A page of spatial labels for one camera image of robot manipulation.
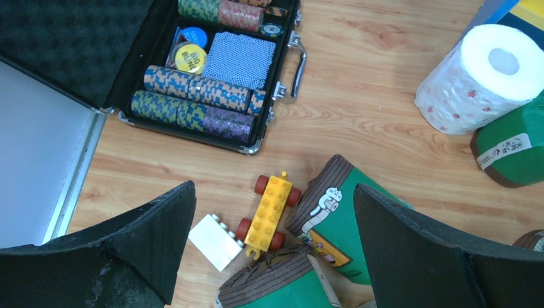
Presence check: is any green wrapped roll right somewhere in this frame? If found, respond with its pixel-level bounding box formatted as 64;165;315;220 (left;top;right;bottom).
513;229;544;252

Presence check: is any black poker chip case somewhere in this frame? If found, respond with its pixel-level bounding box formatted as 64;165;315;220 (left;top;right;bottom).
1;1;302;155

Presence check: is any yellow big blind button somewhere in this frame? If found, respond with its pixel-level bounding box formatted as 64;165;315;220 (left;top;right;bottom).
171;42;207;74

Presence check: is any plain white paper towel roll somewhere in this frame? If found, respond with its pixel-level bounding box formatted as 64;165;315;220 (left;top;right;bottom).
414;24;543;135

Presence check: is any blue playing card deck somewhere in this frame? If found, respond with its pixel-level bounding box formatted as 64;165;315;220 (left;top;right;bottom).
201;31;276;89

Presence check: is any green wrapped roll front left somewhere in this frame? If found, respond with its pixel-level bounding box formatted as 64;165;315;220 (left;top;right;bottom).
215;245;342;307

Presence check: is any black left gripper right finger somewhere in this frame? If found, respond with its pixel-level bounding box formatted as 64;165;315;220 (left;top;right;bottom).
353;184;543;307

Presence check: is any green wrapped roll brown band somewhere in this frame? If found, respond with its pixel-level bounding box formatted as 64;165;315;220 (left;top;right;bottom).
284;154;397;285

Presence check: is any blue shelf with coloured boards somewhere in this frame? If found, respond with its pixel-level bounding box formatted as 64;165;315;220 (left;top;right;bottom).
458;0;543;49

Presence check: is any blue small blind button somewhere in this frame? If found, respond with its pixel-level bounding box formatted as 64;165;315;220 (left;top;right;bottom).
181;26;208;49

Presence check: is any plain green wrapped roll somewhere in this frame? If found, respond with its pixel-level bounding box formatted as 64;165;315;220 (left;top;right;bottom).
470;94;543;188

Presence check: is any white toy brick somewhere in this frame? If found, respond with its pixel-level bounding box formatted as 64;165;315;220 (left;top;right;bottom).
189;214;244;271

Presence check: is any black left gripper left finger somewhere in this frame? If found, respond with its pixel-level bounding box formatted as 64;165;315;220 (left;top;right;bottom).
1;181;196;307

